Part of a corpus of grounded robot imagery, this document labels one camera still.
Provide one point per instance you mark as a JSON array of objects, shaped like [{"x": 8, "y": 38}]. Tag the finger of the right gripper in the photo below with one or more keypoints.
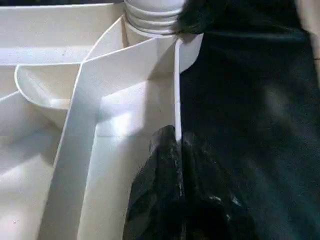
[{"x": 200, "y": 15}]

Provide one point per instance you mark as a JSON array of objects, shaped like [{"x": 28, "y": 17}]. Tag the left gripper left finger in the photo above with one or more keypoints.
[{"x": 157, "y": 190}]

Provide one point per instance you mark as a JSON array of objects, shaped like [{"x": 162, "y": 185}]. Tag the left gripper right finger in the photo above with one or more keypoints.
[{"x": 212, "y": 200}]

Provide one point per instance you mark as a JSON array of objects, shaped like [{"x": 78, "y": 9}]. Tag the white plastic table leg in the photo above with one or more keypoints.
[{"x": 152, "y": 17}]

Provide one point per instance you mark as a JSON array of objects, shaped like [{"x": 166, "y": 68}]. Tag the white plastic table top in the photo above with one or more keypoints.
[{"x": 75, "y": 112}]

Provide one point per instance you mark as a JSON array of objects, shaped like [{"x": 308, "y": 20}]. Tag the black mat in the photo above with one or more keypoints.
[{"x": 250, "y": 100}]

